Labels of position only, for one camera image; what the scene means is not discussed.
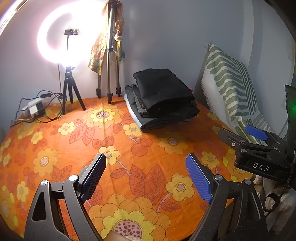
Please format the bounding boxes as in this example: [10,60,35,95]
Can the black pants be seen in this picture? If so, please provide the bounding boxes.
[133,68,195,117]

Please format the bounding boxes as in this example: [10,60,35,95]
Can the orange floral bedspread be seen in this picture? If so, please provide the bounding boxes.
[1,98,251,240]

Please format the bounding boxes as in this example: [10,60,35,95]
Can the green striped white pillow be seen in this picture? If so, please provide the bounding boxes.
[201,43,271,145]

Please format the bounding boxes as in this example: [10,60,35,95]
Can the stack of folded dark clothes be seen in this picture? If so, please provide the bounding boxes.
[122,84,200,133]

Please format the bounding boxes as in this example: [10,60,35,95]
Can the white power adapter box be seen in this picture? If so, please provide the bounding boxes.
[22,97,46,118]

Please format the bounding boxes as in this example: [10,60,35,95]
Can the small black tripod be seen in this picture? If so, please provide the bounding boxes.
[62,66,86,115]

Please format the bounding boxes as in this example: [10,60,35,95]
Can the floral cloth on tripod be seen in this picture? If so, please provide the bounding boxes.
[88,1,125,75]

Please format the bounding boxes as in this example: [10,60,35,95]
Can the black cables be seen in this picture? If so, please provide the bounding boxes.
[9,90,68,129]

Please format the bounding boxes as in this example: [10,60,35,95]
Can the ring light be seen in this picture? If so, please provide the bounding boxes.
[37,1,106,67]

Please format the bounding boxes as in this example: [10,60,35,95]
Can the webcam on ring light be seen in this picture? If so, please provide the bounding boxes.
[64,29,79,36]

